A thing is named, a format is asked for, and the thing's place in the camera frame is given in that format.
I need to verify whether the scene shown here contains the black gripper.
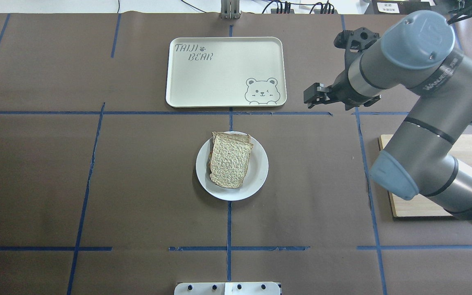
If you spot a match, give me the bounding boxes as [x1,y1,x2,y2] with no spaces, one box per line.
[303,27,381,111]

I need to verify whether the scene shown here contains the wooden cutting board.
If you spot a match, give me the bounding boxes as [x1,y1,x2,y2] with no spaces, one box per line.
[388,134,472,219]

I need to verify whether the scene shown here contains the black cables at table edge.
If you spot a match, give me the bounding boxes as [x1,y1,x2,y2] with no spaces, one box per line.
[181,0,336,14]

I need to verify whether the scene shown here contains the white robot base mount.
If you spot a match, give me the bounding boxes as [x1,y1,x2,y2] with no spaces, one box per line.
[174,281,282,295]

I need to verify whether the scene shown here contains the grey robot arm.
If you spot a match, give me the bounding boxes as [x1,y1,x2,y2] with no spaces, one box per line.
[303,11,472,224]

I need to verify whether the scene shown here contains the bread slice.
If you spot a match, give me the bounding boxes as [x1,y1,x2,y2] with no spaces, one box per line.
[209,132,254,189]

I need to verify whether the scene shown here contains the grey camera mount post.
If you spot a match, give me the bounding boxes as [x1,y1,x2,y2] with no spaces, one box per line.
[220,0,241,19]

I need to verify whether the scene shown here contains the cream bear tray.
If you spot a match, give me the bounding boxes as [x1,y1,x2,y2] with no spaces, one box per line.
[166,36,287,108]

